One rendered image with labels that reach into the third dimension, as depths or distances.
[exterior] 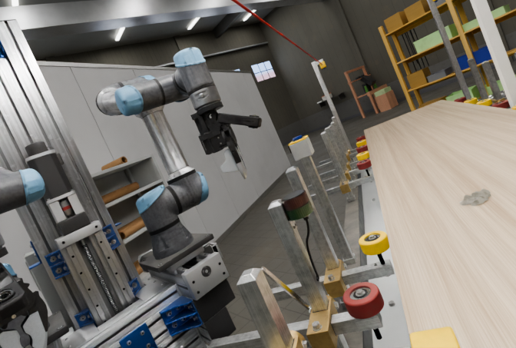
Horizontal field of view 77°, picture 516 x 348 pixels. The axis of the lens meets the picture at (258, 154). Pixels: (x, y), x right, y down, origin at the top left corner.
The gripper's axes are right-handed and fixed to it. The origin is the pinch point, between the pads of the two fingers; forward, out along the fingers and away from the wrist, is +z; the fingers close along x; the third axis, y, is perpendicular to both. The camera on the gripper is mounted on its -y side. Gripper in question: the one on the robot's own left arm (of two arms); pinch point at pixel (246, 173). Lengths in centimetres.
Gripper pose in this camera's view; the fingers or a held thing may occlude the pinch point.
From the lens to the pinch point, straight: 86.8
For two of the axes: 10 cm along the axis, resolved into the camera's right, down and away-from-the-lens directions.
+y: -9.2, 3.8, 0.6
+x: -0.3, 0.9, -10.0
